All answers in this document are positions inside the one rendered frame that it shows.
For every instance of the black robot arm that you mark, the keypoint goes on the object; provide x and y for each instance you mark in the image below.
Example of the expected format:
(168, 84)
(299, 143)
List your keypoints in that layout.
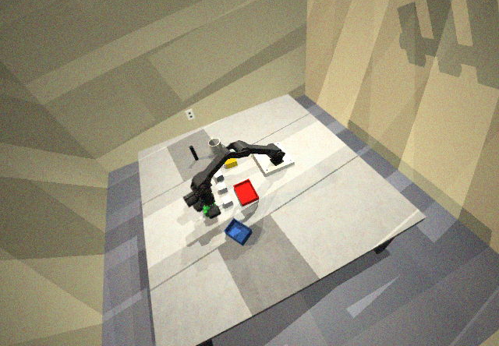
(201, 182)

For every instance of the blue tray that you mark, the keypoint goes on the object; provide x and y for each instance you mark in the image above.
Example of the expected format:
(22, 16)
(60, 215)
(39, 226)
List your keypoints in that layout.
(238, 231)

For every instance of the red tray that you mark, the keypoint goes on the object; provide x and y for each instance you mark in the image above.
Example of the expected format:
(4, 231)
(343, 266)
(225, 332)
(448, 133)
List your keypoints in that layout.
(246, 192)

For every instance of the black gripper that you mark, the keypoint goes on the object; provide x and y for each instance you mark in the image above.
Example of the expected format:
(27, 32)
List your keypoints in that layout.
(214, 210)

